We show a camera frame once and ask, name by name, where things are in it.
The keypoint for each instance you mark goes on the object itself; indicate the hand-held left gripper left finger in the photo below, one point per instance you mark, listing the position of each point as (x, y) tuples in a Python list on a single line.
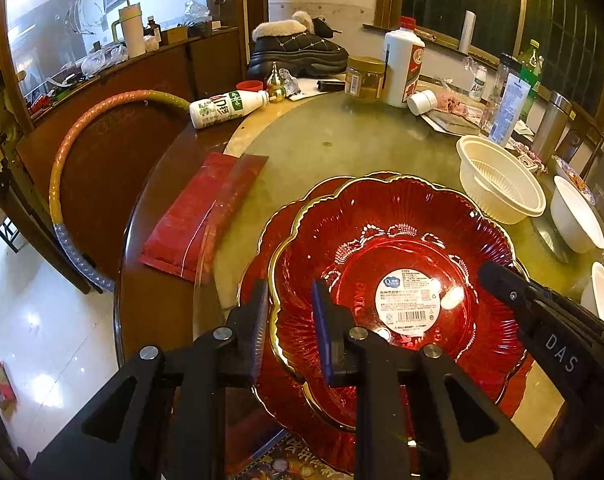
[(247, 340)]

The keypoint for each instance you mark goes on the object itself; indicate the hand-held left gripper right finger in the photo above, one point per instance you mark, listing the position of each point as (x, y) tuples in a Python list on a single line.
[(323, 332)]

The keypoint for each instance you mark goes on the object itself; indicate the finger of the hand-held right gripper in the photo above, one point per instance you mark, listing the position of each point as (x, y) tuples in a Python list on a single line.
[(499, 280)]

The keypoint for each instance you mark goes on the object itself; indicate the red gold-rimmed plate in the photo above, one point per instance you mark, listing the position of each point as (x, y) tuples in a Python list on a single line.
[(257, 265), (406, 240)]

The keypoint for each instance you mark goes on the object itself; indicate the white plastic bowl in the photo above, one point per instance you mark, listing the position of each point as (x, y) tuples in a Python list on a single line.
[(576, 215)]

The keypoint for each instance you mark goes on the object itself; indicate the cream ribbed plastic bowl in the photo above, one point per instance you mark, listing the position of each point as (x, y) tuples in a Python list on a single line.
[(496, 180)]

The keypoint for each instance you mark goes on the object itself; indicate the printed red paper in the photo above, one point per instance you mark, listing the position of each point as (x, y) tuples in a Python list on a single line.
[(282, 460)]

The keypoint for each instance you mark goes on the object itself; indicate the blue white plate with food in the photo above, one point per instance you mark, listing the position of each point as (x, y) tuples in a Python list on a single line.
[(574, 175)]

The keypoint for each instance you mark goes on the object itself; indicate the red paper packet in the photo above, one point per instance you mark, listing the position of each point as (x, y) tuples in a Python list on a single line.
[(187, 220)]

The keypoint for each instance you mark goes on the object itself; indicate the steel thermos flask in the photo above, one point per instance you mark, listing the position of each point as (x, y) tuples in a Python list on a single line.
[(551, 125)]

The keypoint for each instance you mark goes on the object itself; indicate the blue label packet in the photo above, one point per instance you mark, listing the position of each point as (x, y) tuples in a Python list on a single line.
[(509, 110)]

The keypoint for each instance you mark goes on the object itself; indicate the round glass turntable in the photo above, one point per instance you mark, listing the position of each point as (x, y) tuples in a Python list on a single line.
[(332, 160)]

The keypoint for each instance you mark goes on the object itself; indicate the small white cup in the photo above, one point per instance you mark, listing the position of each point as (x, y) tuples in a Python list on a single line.
[(421, 102)]

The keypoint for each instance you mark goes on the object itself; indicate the small white drink bottle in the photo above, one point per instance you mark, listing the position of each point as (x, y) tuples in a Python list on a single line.
[(477, 82)]

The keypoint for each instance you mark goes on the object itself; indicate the clear bottle black cap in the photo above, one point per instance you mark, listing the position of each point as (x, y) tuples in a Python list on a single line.
[(506, 67)]

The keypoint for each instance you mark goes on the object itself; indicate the green plastic bottle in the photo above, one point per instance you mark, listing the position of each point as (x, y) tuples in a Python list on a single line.
[(531, 67)]

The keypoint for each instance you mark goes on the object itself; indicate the round wooden board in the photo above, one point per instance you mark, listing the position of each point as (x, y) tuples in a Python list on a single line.
[(112, 170)]

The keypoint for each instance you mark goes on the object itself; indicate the white green-label milk bottle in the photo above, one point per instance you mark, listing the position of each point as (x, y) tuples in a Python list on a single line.
[(217, 109)]

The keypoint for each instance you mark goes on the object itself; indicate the gold-lidded jar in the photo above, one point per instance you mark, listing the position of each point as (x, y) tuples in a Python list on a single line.
[(364, 80)]

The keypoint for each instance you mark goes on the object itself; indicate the white liquor bottle red cap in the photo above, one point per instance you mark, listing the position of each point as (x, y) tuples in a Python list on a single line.
[(399, 60)]

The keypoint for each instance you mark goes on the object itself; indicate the orange and yellow hoop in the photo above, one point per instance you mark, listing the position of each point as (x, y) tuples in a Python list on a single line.
[(55, 185)]

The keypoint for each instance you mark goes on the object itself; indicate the small black case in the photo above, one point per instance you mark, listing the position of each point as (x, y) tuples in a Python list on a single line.
[(330, 85)]

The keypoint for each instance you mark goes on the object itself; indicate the white paper roll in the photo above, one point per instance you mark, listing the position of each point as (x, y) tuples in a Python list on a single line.
[(466, 32)]

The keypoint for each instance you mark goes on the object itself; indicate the small gold gourd ornament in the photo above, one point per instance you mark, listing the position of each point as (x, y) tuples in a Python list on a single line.
[(276, 85)]

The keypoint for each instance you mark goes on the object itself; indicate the wooden sideboard cabinet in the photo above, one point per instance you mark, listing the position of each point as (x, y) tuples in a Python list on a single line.
[(207, 65)]

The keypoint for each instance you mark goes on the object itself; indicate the black fur-lined boot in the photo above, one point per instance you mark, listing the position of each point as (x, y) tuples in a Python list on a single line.
[(297, 50)]

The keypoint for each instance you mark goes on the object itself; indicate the clear plastic bag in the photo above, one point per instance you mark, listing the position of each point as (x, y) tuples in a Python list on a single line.
[(104, 60)]

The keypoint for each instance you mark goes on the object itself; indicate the wall mirror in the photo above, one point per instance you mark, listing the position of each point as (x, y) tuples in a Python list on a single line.
[(47, 15)]

